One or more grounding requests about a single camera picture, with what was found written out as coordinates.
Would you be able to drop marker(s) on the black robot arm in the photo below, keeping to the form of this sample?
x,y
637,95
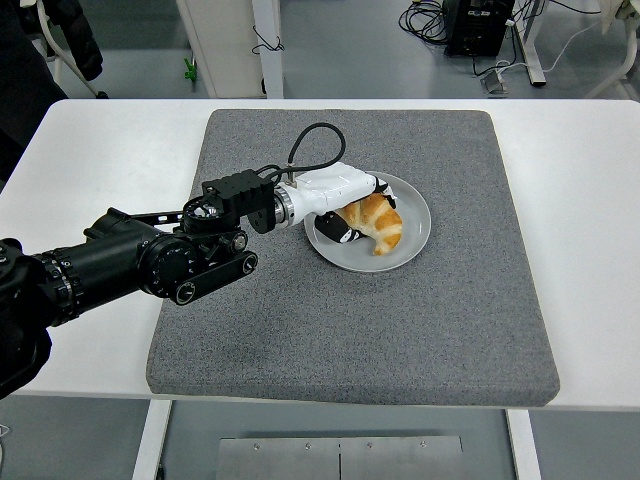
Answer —
x,y
115,255

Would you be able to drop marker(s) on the grey metal plate with screws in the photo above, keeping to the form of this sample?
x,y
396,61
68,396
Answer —
x,y
340,460

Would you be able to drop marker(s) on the black jacket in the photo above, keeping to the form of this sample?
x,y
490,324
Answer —
x,y
82,35

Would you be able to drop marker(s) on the person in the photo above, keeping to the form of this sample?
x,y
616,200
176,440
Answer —
x,y
22,85

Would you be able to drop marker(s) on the grey felt mat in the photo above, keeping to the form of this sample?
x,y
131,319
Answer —
x,y
350,325

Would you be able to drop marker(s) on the small green object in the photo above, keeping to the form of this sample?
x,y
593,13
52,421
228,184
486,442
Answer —
x,y
190,70

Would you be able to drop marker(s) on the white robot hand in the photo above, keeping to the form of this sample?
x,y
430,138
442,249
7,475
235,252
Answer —
x,y
330,187

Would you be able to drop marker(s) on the grey metal pedal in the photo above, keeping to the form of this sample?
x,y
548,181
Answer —
x,y
495,82

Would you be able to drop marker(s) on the black computer case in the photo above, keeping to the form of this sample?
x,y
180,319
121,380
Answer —
x,y
475,27

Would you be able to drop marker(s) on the white desk leg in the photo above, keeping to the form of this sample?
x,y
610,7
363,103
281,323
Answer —
x,y
532,50

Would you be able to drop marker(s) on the white cabinet panel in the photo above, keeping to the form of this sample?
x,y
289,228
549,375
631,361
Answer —
x,y
225,40

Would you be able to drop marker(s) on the white chair frame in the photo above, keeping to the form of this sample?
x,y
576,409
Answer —
x,y
52,45

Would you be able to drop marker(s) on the white table leg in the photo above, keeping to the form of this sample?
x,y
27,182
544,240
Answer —
x,y
150,440
522,445

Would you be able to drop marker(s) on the white chair base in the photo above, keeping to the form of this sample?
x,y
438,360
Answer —
x,y
625,65

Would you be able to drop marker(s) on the white post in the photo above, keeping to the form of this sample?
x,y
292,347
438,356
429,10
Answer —
x,y
270,60

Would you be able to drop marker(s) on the golden croissant bread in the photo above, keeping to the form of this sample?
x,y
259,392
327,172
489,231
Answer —
x,y
385,225

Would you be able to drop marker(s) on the grey round plate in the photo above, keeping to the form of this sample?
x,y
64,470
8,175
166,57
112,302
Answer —
x,y
412,235

